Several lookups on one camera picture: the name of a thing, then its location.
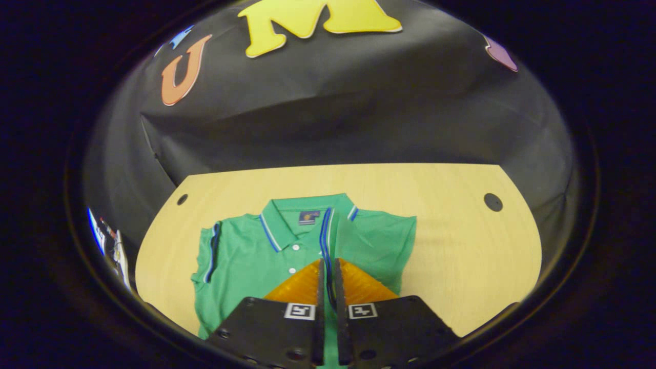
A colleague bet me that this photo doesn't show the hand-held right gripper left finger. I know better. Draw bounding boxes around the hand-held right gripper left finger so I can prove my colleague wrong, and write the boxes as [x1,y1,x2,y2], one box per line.
[205,258,326,369]

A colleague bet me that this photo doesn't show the green T-shirt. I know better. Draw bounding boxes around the green T-shirt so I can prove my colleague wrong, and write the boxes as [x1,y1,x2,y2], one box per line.
[191,193,417,369]

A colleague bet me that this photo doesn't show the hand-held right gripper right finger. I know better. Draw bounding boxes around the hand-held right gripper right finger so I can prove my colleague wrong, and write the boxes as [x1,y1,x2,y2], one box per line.
[333,257,460,369]

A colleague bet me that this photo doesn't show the black backdrop cloth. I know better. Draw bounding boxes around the black backdrop cloth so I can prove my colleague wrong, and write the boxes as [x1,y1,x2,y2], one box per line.
[82,0,582,288]

